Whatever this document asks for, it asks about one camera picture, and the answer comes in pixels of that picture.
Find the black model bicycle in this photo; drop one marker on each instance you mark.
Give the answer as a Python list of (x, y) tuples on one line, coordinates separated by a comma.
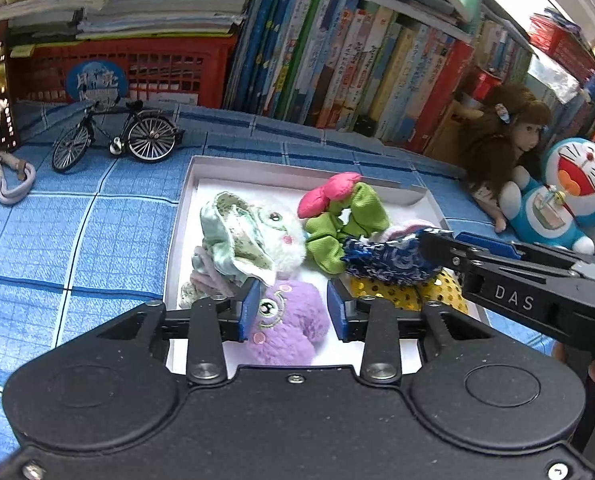
[(150, 137)]

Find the red plastic basket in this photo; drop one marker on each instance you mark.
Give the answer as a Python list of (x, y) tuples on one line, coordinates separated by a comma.
[(177, 55)]

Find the row of upright books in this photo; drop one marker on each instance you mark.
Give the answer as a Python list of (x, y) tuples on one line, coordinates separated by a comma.
[(337, 50)]

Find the brown wooden box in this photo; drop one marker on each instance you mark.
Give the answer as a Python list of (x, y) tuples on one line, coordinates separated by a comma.
[(447, 132)]

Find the pink white fluffy scrunchie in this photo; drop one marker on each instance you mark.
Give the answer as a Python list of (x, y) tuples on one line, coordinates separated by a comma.
[(402, 230)]

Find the blue checked bedsheet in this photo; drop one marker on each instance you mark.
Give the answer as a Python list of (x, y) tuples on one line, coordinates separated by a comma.
[(87, 230)]

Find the purple plush toy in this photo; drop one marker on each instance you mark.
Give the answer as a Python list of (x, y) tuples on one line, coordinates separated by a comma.
[(282, 330)]

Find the white cardboard box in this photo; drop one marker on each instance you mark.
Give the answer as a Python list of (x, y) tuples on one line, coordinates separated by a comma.
[(212, 182)]

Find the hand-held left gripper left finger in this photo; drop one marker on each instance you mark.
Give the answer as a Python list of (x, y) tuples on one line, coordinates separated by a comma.
[(251, 305)]

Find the grey carabiner clip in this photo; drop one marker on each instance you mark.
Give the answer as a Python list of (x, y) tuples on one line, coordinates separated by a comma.
[(12, 195)]

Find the stack of red books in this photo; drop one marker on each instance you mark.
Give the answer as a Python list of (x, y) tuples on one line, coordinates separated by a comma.
[(562, 42)]

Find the blue patterned scrunchie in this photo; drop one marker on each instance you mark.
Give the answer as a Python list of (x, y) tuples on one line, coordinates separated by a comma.
[(392, 260)]

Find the white paper label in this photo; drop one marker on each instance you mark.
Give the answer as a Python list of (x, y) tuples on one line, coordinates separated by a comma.
[(165, 96)]

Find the green scrunchie with pink bow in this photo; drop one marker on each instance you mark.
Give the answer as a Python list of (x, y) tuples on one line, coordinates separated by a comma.
[(365, 205)]

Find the white bunny plush floral ears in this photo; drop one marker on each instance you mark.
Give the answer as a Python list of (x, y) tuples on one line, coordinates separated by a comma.
[(282, 240)]

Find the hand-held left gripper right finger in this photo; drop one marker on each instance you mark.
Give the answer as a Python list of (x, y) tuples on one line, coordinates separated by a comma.
[(336, 310)]

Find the blue cat plush toy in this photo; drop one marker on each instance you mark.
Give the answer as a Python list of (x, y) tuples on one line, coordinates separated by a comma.
[(577, 180)]

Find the yellow sticky note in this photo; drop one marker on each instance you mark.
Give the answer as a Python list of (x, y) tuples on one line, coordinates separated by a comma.
[(22, 51)]

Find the brown haired doll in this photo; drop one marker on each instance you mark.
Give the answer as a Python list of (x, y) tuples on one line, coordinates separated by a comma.
[(492, 150)]

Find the round blue sticker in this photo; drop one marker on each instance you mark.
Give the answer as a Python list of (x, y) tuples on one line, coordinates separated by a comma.
[(96, 80)]

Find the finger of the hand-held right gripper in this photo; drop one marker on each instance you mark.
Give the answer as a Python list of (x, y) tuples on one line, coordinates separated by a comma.
[(447, 255), (492, 247)]

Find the yellow sequined scrunchie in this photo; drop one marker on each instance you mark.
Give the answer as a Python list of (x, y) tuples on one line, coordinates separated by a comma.
[(402, 296)]

